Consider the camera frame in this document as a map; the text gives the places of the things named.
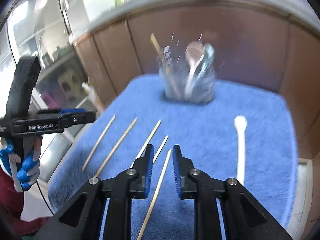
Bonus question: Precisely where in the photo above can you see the wooden chopstick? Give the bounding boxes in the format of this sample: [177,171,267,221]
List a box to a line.
[150,33,181,99]
[137,149,172,240]
[81,114,116,172]
[130,119,162,168]
[153,135,169,164]
[94,118,137,177]

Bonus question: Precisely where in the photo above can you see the white plastic fork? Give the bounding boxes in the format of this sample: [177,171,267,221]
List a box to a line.
[234,115,247,186]

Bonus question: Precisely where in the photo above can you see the pink white ceramic spoon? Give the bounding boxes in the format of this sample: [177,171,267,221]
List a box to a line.
[184,41,204,98]

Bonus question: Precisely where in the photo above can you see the blue gloved left hand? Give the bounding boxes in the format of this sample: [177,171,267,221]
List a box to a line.
[0,135,43,193]

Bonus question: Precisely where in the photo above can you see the beige plastic stool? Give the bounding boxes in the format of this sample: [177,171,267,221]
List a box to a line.
[57,69,82,99]

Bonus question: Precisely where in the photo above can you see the blue towel mat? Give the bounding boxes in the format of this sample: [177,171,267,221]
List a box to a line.
[48,74,298,227]

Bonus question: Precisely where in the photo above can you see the clear utensil holder with rack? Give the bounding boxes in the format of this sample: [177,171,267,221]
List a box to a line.
[157,34,216,104]

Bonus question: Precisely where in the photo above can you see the sliding glass door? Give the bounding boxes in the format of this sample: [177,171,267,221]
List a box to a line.
[0,0,101,183]

